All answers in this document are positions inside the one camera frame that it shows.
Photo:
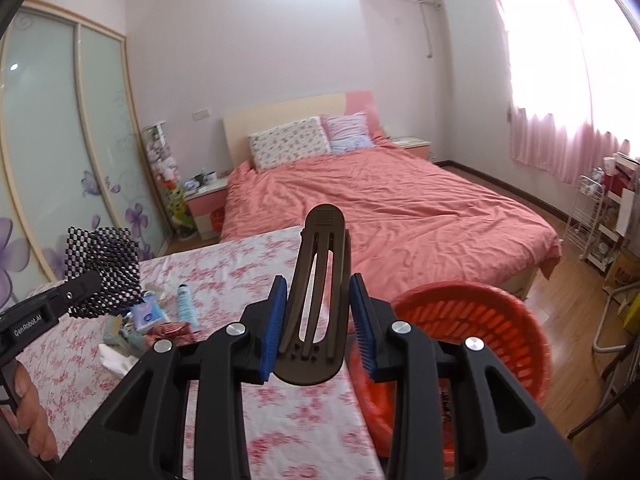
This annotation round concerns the red shiny wrapper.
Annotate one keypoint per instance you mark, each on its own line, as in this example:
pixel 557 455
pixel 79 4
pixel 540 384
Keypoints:
pixel 170 331

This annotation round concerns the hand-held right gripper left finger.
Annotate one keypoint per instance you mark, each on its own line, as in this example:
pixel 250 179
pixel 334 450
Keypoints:
pixel 274 330

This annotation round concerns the red plastic basket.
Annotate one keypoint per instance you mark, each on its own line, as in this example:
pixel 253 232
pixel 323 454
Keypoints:
pixel 480 320

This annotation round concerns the white tissue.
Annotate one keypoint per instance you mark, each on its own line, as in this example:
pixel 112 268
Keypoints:
pixel 117 360

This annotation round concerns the striped pink pillow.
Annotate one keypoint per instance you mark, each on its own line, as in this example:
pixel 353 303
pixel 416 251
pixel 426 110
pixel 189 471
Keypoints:
pixel 350 132

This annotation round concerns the pale green cloth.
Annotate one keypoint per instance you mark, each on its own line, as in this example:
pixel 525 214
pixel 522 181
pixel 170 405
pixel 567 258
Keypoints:
pixel 117 335

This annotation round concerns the red box under nightstand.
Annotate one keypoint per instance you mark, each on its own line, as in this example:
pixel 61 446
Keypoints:
pixel 217 220

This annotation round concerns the wall socket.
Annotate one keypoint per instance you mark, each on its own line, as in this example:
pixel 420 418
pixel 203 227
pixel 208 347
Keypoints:
pixel 202 114

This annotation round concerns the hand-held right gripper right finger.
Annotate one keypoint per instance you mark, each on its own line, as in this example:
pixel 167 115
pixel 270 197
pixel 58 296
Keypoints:
pixel 361 330

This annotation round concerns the white air conditioner pipe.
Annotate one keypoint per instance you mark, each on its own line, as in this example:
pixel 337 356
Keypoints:
pixel 430 30

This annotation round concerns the white metal chair frame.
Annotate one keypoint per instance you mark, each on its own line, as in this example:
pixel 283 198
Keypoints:
pixel 607 320

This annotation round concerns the wardrobe with flower glass doors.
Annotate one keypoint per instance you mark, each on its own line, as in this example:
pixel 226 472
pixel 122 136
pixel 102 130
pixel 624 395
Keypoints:
pixel 55 135

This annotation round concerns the person's left hand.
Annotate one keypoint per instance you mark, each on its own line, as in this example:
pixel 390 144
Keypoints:
pixel 30 410

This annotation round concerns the mugs on nightstand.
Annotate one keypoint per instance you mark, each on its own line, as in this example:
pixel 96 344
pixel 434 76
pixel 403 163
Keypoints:
pixel 202 180

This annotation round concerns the light blue tube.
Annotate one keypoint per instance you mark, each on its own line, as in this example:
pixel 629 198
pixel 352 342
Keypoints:
pixel 187 307

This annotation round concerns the floral pillow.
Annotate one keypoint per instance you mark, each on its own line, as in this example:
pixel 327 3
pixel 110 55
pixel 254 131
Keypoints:
pixel 287 142

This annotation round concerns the beige pink headboard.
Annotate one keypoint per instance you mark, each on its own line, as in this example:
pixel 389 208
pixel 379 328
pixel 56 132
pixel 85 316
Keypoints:
pixel 280 112

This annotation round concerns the cardboard box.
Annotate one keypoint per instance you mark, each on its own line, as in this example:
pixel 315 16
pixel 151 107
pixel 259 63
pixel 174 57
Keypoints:
pixel 622 270

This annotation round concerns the black white checkered net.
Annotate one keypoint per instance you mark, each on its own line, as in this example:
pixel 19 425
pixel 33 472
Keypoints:
pixel 115 265

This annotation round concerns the bed with salmon duvet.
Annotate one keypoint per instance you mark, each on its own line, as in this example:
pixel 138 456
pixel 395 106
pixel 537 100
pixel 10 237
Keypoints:
pixel 400 205

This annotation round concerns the blue cloth item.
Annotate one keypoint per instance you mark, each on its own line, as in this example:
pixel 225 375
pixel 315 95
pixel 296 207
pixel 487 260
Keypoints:
pixel 150 317

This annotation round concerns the pink white nightstand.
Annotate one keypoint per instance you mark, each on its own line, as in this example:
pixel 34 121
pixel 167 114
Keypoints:
pixel 412 149
pixel 205 210

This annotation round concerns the pink curtain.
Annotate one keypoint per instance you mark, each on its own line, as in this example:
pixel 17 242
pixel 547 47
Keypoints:
pixel 560 85

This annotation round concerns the cluttered shelf cart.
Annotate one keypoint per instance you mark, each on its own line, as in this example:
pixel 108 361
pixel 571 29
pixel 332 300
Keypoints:
pixel 622 195

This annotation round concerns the floral tablecloth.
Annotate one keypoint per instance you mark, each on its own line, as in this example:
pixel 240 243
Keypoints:
pixel 235 280

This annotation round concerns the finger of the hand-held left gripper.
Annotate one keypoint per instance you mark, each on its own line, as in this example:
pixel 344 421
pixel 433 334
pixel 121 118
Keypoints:
pixel 82 290

